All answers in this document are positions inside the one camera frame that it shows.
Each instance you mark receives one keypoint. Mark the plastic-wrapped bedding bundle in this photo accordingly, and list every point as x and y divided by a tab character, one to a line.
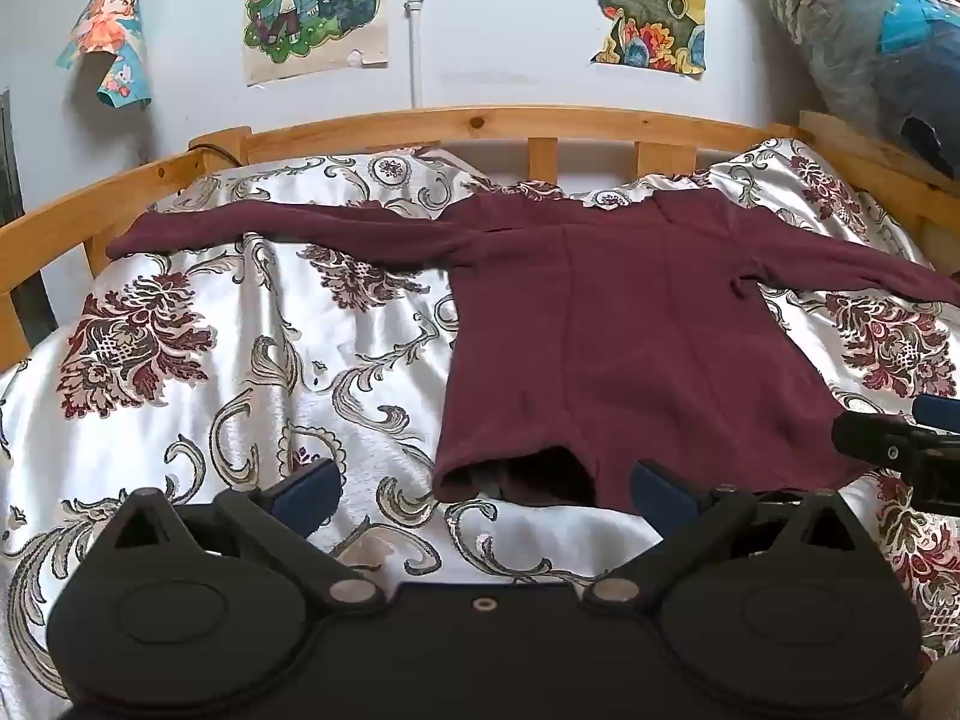
862	52

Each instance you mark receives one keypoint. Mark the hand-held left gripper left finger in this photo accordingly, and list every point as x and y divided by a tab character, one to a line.
306	493

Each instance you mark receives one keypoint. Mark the curled orange-haired figure poster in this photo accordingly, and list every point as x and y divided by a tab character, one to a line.
109	37

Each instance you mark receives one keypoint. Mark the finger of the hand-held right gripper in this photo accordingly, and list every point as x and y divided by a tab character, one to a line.
874	435
936	409

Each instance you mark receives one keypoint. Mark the white floral satin blanket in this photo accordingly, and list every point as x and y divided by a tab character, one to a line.
225	360

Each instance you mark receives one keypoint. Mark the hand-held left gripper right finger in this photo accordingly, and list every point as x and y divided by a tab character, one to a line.
660	493

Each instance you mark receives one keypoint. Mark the white wall pipe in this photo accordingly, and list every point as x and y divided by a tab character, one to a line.
414	30

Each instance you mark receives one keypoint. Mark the maroon sweater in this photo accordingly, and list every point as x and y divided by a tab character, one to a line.
600	330

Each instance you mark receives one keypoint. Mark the wooden bed frame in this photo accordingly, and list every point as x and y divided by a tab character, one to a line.
480	124

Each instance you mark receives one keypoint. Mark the blond cartoon figure poster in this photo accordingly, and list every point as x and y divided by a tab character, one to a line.
311	7

